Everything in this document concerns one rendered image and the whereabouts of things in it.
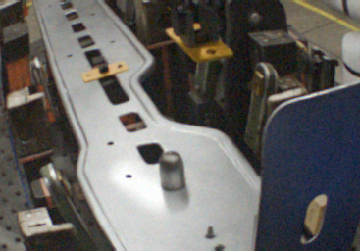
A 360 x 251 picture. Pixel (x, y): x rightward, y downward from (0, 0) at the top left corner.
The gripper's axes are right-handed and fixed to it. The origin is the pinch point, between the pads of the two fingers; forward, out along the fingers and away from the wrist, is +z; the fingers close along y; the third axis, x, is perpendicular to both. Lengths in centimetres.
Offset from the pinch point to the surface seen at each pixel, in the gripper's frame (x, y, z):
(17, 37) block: -75, 17, 25
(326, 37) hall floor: -229, -177, 127
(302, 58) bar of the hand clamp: 0.4, -12.6, 6.3
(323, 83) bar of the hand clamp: 2.0, -14.9, 9.3
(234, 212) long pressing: -2.9, -4.6, 27.4
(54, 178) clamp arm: -3.9, 16.8, 16.3
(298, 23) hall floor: -254, -169, 127
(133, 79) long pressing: -40.0, -3.8, 27.1
